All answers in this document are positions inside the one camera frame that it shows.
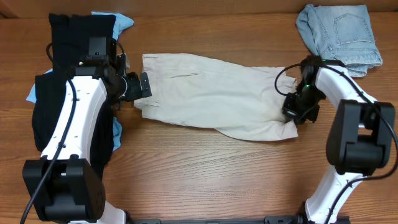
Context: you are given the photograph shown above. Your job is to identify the light blue shirt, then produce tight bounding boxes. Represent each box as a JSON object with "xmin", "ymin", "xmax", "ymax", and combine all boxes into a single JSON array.
[{"xmin": 26, "ymin": 11, "xmax": 134, "ymax": 151}]

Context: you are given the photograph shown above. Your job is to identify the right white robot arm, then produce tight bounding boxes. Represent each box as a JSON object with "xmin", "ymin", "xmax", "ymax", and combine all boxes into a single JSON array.
[{"xmin": 264, "ymin": 55, "xmax": 397, "ymax": 223}]

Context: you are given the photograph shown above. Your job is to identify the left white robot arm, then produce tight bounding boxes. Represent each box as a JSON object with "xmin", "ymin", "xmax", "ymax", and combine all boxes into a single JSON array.
[{"xmin": 21, "ymin": 37, "xmax": 152, "ymax": 224}]

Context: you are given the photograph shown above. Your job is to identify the black garment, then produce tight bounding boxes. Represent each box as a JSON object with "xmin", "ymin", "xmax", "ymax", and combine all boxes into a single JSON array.
[{"xmin": 32, "ymin": 14, "xmax": 116, "ymax": 178}]

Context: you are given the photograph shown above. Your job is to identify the beige shorts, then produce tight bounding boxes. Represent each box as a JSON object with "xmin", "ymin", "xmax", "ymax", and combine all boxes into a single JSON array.
[{"xmin": 134, "ymin": 54, "xmax": 298, "ymax": 141}]

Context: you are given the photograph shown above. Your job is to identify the folded blue jeans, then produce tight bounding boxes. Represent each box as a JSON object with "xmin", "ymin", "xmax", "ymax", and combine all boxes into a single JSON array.
[{"xmin": 295, "ymin": 4, "xmax": 382, "ymax": 77}]

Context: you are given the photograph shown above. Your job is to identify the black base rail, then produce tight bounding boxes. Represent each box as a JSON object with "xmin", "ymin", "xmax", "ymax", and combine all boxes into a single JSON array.
[{"xmin": 126, "ymin": 215, "xmax": 312, "ymax": 224}]

